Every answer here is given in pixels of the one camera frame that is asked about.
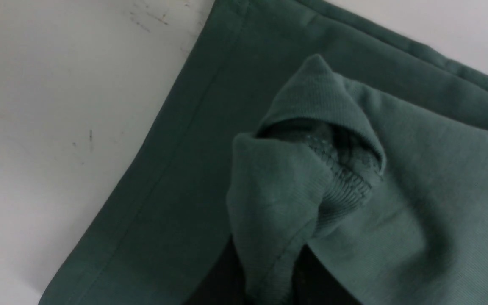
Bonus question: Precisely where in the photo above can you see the green long sleeve shirt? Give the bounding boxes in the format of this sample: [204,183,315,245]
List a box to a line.
[39,0,488,305]

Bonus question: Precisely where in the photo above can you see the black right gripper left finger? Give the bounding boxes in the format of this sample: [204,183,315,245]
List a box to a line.
[184,237,247,305]

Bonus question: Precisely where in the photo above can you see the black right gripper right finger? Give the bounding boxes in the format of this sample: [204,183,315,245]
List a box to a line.
[287,245,361,305]

